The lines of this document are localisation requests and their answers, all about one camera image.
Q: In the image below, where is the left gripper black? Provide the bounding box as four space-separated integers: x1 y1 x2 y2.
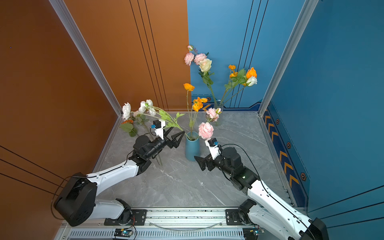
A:
145 124 184 161

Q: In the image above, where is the teal cylinder vase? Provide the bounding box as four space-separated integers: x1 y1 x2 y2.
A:
185 132 201 161

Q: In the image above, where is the pink carnation flower stem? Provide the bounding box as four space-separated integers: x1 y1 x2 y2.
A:
199 108 217 140

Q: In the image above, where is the clear ribbed glass vase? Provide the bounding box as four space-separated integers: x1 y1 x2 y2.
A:
213 100 223 126

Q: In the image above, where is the pale pink flower spray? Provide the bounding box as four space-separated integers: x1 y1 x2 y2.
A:
122 100 184 131

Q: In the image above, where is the cream rose stem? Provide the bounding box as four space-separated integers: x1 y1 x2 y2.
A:
199 58 217 105

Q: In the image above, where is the pink rose branch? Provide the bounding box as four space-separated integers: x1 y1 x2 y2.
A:
184 45 209 72

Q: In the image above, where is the small orange flower sprig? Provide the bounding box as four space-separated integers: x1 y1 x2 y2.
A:
220 65 238 105

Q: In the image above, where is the white rose stem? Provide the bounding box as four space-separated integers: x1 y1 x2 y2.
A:
222 76 258 105

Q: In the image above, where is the large orange rose stem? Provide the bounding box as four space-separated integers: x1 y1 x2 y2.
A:
220 67 258 104

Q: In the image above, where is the orange poppy stem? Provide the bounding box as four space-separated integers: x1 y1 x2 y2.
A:
184 83 208 141

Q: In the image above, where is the orange sunflower stem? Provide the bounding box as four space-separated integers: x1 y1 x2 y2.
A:
120 120 138 137

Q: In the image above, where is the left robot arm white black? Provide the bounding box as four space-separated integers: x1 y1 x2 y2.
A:
53 129 185 227

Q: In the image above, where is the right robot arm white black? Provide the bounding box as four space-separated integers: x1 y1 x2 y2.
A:
195 146 329 240

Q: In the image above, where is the right circuit board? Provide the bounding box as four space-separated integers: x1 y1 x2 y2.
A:
242 228 265 240

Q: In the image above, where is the circuit board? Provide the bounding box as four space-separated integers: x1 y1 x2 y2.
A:
113 228 134 240
242 228 265 240

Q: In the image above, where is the left circuit board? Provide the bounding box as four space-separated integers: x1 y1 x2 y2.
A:
113 228 134 240

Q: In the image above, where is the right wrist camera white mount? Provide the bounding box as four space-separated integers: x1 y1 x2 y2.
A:
205 138 220 160

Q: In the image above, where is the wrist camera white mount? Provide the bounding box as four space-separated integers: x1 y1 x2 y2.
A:
205 138 220 160
151 120 166 140

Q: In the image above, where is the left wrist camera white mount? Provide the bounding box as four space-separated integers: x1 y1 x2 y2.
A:
151 120 166 140

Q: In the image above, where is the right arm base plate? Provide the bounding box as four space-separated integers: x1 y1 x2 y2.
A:
225 209 253 226

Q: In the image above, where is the aluminium front rail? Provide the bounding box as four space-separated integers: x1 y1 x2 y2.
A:
59 206 313 229

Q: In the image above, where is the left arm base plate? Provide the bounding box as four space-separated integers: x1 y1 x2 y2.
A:
104 209 148 227

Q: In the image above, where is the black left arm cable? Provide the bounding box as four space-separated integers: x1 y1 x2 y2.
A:
50 176 73 220

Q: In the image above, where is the left aluminium corner post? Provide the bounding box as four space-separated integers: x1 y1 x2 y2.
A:
49 0 122 117

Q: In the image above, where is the aluminium corner post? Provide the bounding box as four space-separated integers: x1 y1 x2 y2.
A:
49 0 122 117
258 0 319 118

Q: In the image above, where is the right aluminium corner post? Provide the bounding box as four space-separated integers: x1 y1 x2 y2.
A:
258 0 319 118

